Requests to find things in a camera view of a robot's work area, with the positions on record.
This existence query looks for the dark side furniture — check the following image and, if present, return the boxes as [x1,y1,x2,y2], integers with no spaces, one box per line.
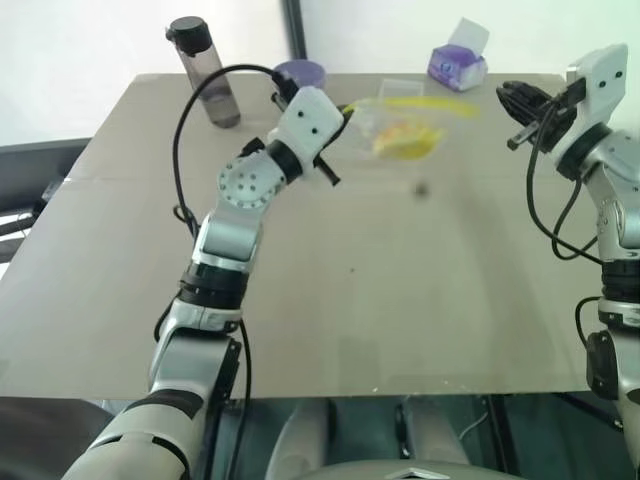
[0,139,94,241]

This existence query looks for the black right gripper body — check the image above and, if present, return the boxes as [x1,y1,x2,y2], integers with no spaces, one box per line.
[533,78,587,152]

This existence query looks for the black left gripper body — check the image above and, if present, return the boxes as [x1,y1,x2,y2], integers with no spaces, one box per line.
[314,118,350,161]

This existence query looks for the smoky grey water bottle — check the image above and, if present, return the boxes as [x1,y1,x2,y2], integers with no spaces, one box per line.
[164,16,242,130]

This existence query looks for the black table frame bar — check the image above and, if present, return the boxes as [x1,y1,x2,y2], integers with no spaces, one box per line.
[482,394,519,476]

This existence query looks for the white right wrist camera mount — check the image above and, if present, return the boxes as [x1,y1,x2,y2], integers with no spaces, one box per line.
[565,43,630,151]

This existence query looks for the grey rounded robot leg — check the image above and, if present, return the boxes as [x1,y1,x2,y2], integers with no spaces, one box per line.
[264,399,336,480]
[404,397,471,466]

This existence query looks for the dark window post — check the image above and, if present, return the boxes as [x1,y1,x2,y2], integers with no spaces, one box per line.
[279,0,309,60]

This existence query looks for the yellow pineapple bun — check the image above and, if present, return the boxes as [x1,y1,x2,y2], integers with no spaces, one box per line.
[372,122,446,161]

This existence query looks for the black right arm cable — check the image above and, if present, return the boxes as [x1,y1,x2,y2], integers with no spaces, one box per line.
[524,92,604,264]

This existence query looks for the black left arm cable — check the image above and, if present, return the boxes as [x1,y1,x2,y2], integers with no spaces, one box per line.
[171,62,300,239]

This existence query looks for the purple tissue pack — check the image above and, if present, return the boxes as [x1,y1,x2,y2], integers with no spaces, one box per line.
[428,17,491,93]

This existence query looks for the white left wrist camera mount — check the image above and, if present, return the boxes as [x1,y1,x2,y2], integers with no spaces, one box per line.
[272,85,346,176]

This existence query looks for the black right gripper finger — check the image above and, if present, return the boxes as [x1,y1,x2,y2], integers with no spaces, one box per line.
[506,125,541,151]
[496,79,551,127]

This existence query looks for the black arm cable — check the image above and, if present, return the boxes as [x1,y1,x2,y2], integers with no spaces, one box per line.
[524,92,604,264]
[171,62,300,239]

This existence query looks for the purple plastic bowl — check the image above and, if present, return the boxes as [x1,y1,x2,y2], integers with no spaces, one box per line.
[272,59,327,91]

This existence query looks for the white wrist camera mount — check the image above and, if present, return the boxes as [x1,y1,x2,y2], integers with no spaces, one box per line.
[272,85,346,176]
[565,43,630,151]

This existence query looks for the thin white cable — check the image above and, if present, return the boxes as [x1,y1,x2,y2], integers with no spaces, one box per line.
[459,399,494,441]

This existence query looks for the clear yellow zip bag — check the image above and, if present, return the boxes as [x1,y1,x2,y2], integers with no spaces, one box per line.
[343,94,484,164]

